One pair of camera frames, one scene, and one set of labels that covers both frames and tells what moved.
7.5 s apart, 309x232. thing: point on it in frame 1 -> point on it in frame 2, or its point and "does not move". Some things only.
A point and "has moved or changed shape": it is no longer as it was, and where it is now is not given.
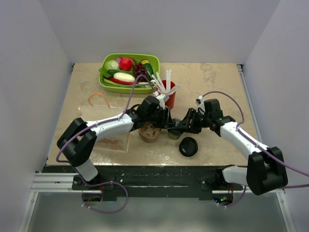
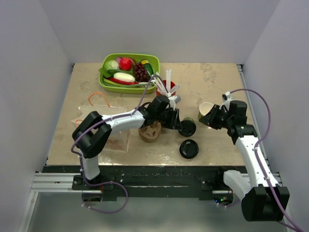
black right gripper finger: [187, 124] -> [214, 118]
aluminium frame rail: [54, 182] does not move
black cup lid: [188, 146] does not move
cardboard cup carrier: [149, 133] does not move
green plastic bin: [154, 61] does not move
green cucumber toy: [148, 67] does not move
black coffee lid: [175, 131] has moved or changed shape
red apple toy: [125, 64] does not move
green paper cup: [174, 137] has moved or changed shape
